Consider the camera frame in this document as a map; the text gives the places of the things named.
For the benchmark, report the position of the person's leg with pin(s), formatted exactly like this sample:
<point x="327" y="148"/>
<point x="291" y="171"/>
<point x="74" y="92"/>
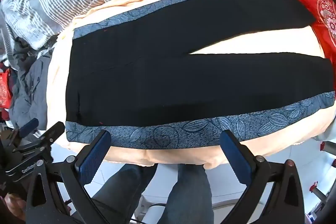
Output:
<point x="123" y="187"/>
<point x="189" y="192"/>

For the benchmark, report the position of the red patterned cushion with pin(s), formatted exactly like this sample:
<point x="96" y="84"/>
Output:
<point x="315" y="8"/>

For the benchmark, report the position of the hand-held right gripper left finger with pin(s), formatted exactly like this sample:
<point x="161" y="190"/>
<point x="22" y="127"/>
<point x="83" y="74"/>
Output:
<point x="92" y="157"/>

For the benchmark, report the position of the person's left hand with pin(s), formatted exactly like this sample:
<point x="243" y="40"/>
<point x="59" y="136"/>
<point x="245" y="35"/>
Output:
<point x="13" y="207"/>

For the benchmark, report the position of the red patterned bag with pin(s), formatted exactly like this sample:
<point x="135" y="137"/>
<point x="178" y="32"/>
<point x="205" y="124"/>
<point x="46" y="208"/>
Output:
<point x="4" y="87"/>

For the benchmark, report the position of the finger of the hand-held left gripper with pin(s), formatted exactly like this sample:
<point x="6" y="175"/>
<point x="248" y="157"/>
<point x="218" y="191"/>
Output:
<point x="29" y="126"/>
<point x="52" y="132"/>

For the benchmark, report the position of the black pants with patterned stripe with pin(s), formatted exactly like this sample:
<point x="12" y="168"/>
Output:
<point x="157" y="82"/>

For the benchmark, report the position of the peach bed sheet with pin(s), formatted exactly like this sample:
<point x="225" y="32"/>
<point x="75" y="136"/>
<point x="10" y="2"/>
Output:
<point x="275" y="40"/>

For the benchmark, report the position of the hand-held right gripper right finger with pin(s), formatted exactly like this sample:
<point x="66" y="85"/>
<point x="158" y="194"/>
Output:
<point x="237" y="158"/>

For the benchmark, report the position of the person's left leg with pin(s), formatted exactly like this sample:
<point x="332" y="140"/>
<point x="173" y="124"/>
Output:
<point x="123" y="187"/>

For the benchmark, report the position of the person's right leg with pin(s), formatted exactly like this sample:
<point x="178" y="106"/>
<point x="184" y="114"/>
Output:
<point x="189" y="192"/>

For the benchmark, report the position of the metal stand with red joints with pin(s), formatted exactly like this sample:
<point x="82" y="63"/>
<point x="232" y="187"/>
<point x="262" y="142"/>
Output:
<point x="315" y="187"/>

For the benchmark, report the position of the grey jacket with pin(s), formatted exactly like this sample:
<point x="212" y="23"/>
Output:
<point x="29" y="92"/>

